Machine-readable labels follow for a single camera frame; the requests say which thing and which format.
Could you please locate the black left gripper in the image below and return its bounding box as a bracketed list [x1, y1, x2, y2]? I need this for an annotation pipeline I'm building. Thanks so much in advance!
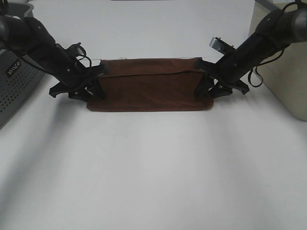
[49, 57, 109, 101]

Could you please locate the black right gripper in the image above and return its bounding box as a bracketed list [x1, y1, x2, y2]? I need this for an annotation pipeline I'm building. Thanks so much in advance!
[194, 54, 249, 98]

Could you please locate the brown towel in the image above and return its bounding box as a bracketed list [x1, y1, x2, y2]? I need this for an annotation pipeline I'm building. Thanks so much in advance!
[87, 57, 214, 112]

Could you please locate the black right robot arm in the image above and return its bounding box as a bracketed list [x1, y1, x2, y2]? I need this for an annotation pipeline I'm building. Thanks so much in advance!
[194, 0, 307, 98]

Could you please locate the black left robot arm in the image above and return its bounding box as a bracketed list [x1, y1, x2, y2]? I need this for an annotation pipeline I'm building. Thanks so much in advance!
[0, 0, 108, 102]

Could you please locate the grey perforated plastic basket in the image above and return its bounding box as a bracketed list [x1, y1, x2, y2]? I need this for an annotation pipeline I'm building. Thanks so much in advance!
[0, 0, 44, 127]

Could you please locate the beige plastic bin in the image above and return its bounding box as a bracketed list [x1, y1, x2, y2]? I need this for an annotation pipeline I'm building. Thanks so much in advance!
[248, 0, 307, 121]

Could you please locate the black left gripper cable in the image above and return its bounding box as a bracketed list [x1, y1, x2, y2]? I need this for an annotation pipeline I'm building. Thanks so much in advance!
[14, 42, 93, 75]

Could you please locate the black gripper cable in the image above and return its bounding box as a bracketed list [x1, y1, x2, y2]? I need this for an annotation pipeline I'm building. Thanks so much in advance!
[14, 42, 93, 75]
[248, 43, 288, 89]

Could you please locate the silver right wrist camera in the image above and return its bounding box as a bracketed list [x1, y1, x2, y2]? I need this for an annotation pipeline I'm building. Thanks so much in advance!
[209, 37, 236, 55]

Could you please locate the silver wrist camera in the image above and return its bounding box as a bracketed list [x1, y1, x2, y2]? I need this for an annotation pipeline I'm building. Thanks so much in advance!
[65, 42, 86, 57]
[209, 37, 236, 55]

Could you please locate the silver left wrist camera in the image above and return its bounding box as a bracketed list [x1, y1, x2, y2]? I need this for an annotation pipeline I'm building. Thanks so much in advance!
[65, 42, 86, 57]

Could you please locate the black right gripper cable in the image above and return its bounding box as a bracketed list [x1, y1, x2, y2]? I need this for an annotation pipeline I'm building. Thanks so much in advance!
[248, 43, 288, 89]

